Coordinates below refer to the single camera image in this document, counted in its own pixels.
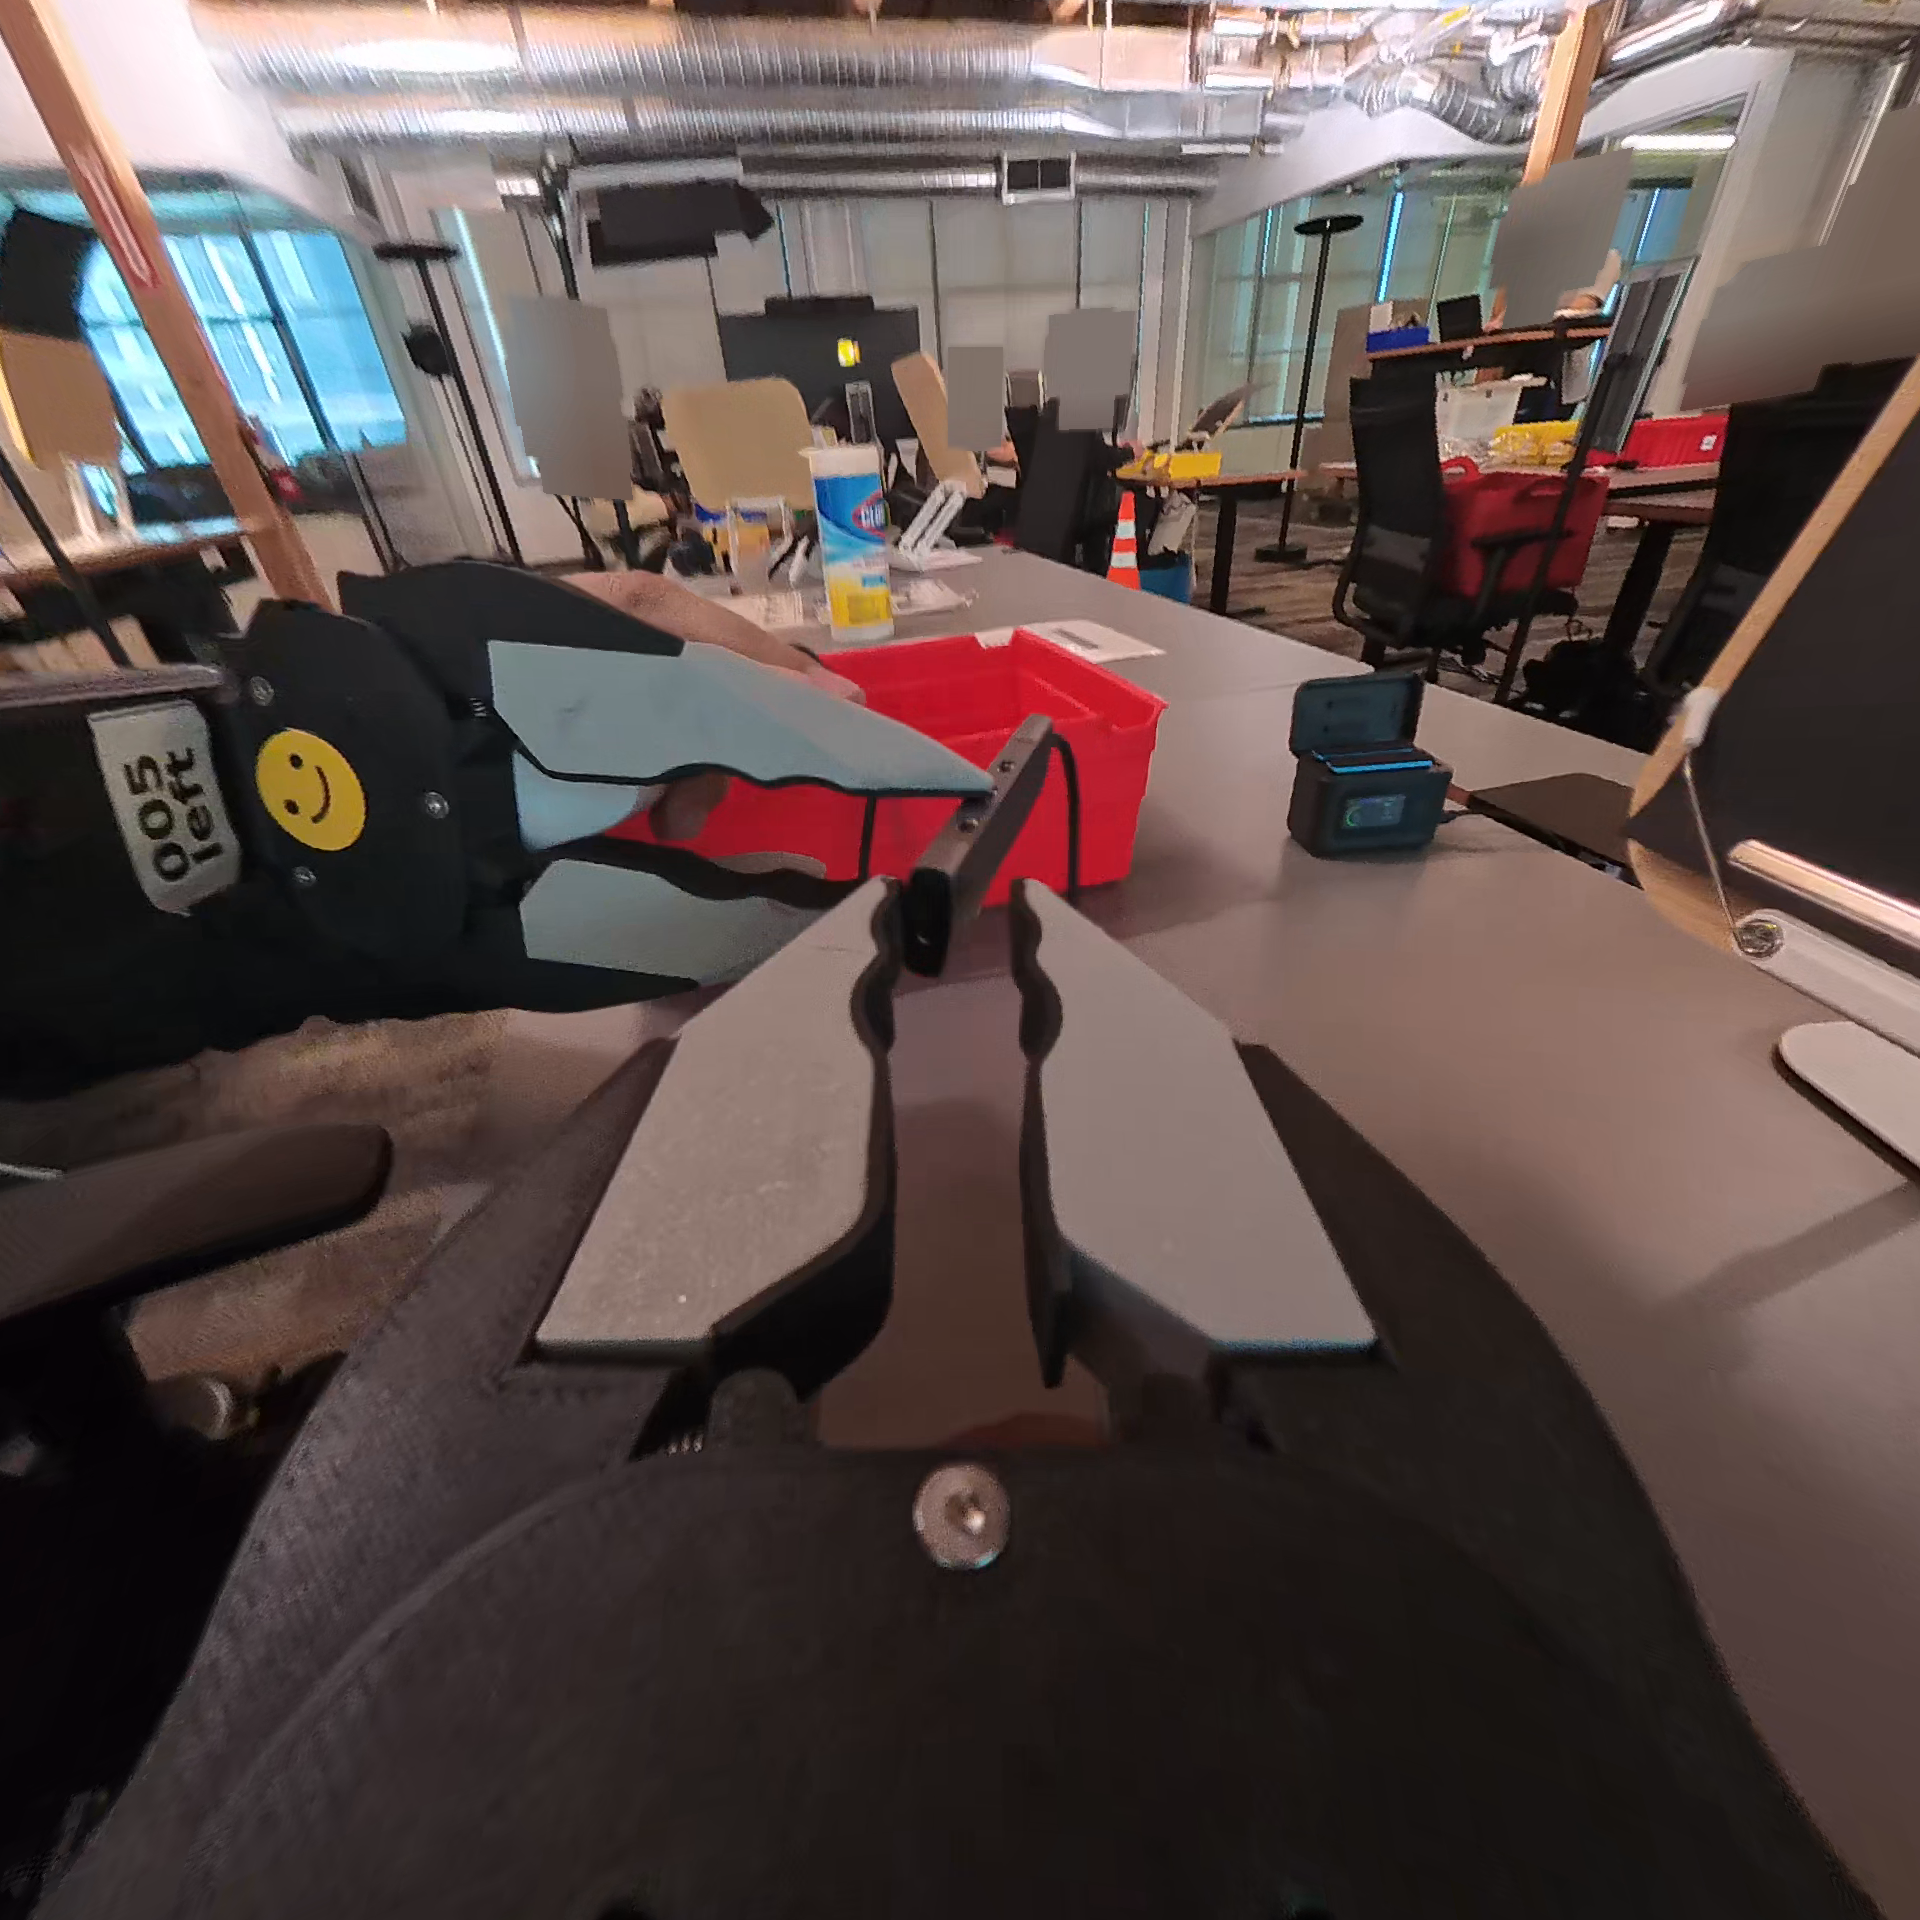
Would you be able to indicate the tan cardboard panel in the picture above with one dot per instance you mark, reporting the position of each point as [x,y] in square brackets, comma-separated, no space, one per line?
[735,441]

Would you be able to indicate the black chair armrest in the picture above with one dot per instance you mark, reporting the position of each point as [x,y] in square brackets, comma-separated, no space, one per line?
[181,1200]

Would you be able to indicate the red plastic bin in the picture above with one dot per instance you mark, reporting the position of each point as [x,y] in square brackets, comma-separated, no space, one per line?
[1096,783]

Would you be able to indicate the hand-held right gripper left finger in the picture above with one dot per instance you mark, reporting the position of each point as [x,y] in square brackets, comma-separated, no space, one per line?
[735,1187]

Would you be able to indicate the black wall screen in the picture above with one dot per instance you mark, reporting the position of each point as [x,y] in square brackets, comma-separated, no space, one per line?
[817,344]

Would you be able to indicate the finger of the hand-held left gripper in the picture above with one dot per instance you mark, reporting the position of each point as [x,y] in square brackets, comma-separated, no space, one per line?
[646,939]
[719,721]

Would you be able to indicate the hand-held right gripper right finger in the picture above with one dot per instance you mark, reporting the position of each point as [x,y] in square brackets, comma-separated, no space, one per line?
[1187,1187]

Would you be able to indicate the black office chair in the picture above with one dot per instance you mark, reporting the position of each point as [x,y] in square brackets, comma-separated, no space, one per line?
[1402,496]
[1725,599]
[1067,496]

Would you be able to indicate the small yellow bin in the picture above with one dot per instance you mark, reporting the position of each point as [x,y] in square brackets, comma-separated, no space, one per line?
[1177,466]

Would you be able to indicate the red tote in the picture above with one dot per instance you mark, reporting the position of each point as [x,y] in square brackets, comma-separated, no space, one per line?
[1530,523]

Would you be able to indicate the person's left hand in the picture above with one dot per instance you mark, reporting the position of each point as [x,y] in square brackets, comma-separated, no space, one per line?
[719,631]

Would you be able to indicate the person's left forearm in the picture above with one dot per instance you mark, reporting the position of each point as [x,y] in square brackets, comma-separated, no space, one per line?
[226,1050]

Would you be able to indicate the grey usb hub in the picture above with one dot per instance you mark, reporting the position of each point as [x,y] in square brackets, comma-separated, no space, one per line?
[983,842]

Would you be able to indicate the red desk bin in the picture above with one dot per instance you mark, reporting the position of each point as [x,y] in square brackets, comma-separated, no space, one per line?
[1680,441]

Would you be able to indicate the black computer monitor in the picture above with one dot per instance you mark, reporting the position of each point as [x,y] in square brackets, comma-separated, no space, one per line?
[1829,675]

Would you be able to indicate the orange traffic cone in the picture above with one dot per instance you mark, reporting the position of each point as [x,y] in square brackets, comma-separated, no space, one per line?
[1125,556]

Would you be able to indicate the printed paper sheet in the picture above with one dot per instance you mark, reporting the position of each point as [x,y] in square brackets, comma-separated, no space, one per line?
[932,599]

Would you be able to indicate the dark flat desk panel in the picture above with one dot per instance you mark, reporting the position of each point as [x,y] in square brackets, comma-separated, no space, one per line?
[1546,810]

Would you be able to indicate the white paper sheet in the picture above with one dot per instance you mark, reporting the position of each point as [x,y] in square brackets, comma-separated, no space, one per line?
[1102,640]

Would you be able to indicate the silver monitor stand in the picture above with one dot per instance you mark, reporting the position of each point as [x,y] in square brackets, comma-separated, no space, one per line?
[1859,1078]

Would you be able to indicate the dark battery charger case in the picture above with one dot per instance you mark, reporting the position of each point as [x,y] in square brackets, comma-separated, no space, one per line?
[1365,810]

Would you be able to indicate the disinfectant wipes canister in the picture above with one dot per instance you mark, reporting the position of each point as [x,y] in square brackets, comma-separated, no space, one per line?
[854,556]

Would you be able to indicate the white folding stand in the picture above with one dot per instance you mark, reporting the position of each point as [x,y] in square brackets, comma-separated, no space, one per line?
[932,535]

